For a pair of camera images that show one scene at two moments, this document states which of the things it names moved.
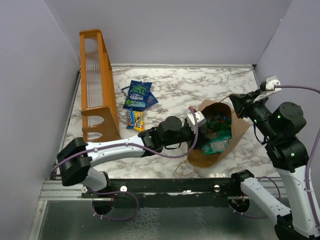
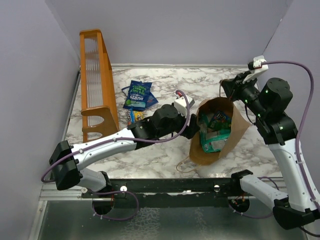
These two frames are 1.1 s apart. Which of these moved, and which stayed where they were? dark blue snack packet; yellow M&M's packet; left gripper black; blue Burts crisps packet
Moved: left gripper black
Stayed: yellow M&M's packet; blue Burts crisps packet; dark blue snack packet
